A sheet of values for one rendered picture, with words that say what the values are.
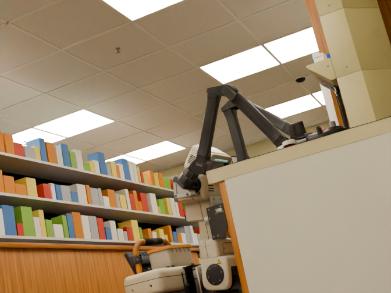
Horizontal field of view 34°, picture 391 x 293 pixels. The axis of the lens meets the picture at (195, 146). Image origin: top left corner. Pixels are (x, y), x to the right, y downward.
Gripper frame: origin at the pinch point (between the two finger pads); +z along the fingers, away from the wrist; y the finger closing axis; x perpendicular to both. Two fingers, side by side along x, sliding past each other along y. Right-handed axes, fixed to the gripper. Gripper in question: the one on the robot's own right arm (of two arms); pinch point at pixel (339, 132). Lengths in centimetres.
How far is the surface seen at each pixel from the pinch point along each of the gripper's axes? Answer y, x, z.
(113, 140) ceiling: 145, 340, -294
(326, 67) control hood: 27.0, -10.9, 3.4
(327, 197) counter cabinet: -42, -115, 8
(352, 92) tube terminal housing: 12.5, -10.9, 11.2
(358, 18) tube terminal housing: 45, -6, 22
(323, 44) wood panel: 52, 26, 0
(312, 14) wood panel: 69, 26, -1
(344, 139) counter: -29, -115, 16
